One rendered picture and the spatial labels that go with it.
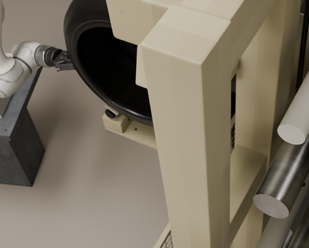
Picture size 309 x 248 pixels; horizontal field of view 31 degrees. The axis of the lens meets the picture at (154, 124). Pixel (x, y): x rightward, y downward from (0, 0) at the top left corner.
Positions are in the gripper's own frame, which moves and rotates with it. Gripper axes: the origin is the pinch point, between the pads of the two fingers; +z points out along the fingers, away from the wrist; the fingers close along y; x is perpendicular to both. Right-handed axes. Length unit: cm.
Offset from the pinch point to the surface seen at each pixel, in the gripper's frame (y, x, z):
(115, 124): -11.6, 20.3, 11.7
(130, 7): -37, -58, 70
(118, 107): -12.8, 7.4, 19.9
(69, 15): -9.9, -31.6, 15.1
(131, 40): -37, -49, 66
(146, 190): 8, 100, -17
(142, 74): -47, -49, 76
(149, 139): -9.4, 27.9, 24.0
